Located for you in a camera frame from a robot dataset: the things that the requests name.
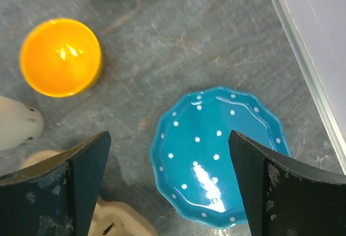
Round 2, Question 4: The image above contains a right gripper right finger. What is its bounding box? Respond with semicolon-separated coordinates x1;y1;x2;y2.
228;131;345;235

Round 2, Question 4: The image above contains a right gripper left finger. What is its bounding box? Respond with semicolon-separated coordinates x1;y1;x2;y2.
1;131;111;235

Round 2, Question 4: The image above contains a stack of white paper cups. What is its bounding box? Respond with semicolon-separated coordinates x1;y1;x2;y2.
1;96;44;150

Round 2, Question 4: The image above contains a blue dotted plate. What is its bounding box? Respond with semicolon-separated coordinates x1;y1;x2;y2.
150;86;290;229

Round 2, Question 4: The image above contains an orange plastic bowl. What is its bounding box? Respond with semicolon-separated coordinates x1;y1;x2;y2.
19;18;103;98

